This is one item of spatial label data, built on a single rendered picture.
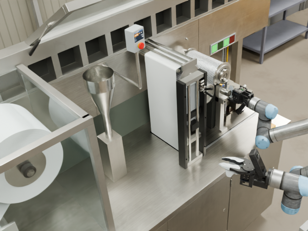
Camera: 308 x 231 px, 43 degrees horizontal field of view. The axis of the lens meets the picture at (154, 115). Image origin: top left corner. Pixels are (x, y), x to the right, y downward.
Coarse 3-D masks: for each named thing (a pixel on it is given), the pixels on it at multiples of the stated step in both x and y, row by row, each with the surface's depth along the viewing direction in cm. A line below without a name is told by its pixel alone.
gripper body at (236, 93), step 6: (234, 90) 220; (240, 90) 221; (246, 90) 219; (234, 96) 222; (240, 96) 219; (246, 96) 216; (252, 96) 216; (234, 102) 223; (240, 102) 221; (246, 102) 216
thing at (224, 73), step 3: (222, 69) 214; (225, 69) 214; (222, 72) 213; (225, 72) 214; (228, 72) 216; (219, 75) 214; (222, 75) 214; (225, 75) 216; (228, 75) 218; (219, 78) 215; (222, 78) 215; (225, 78) 217; (222, 81) 216
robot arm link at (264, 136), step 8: (304, 120) 194; (264, 128) 208; (272, 128) 204; (280, 128) 200; (288, 128) 197; (296, 128) 195; (304, 128) 193; (256, 136) 206; (264, 136) 203; (272, 136) 201; (280, 136) 199; (288, 136) 198; (296, 136) 197; (256, 144) 205; (264, 144) 203
